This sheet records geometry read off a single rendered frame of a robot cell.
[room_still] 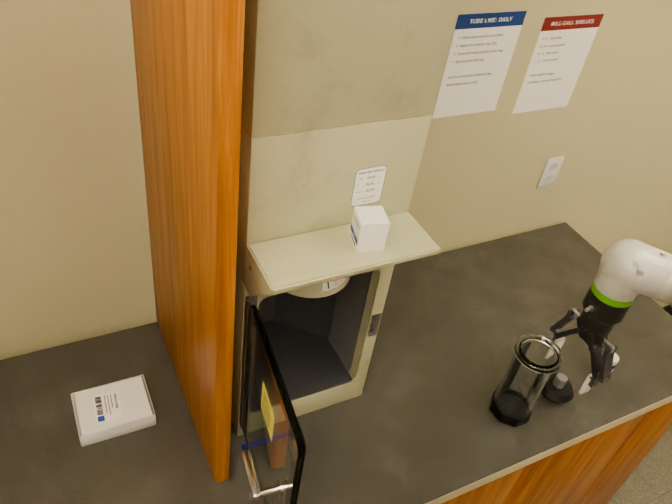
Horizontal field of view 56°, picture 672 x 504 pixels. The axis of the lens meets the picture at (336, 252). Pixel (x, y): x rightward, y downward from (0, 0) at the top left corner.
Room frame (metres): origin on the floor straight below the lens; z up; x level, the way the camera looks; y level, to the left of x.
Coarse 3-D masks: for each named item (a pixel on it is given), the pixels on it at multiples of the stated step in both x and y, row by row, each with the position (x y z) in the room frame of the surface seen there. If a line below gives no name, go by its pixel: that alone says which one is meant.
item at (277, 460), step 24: (264, 336) 0.70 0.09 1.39; (264, 360) 0.68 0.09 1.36; (264, 384) 0.67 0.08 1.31; (288, 408) 0.57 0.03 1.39; (264, 432) 0.64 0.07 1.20; (288, 432) 0.54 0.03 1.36; (264, 456) 0.63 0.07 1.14; (288, 456) 0.53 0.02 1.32; (264, 480) 0.62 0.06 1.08; (288, 480) 0.52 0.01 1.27
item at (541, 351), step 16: (528, 336) 1.03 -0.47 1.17; (544, 336) 1.04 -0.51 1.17; (528, 352) 1.03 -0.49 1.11; (544, 352) 1.02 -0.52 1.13; (560, 352) 1.00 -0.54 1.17; (512, 368) 0.98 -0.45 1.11; (528, 368) 0.95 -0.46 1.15; (544, 368) 0.94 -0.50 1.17; (512, 384) 0.96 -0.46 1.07; (528, 384) 0.95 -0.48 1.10; (544, 384) 0.96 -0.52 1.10; (496, 400) 0.98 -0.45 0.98; (512, 400) 0.95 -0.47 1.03; (528, 400) 0.95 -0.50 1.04; (512, 416) 0.95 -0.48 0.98
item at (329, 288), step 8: (336, 280) 0.92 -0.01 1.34; (344, 280) 0.94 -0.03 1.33; (304, 288) 0.89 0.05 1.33; (312, 288) 0.89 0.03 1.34; (320, 288) 0.90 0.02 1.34; (328, 288) 0.90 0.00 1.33; (336, 288) 0.91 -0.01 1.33; (304, 296) 0.88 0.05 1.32; (312, 296) 0.89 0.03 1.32; (320, 296) 0.89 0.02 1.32
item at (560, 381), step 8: (552, 376) 1.09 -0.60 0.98; (560, 376) 1.07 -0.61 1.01; (552, 384) 1.07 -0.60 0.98; (560, 384) 1.06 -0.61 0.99; (568, 384) 1.08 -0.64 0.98; (544, 392) 1.05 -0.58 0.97; (552, 392) 1.04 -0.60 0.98; (560, 392) 1.05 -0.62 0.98; (568, 392) 1.05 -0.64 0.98; (552, 400) 1.04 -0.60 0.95; (560, 400) 1.03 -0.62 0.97; (568, 400) 1.03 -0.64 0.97
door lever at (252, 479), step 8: (248, 456) 0.59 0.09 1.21; (248, 464) 0.57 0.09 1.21; (248, 472) 0.56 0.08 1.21; (248, 480) 0.55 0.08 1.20; (256, 480) 0.55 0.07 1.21; (256, 488) 0.53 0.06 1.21; (264, 488) 0.54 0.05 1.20; (272, 488) 0.54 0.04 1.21; (280, 488) 0.54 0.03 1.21; (256, 496) 0.52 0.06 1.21
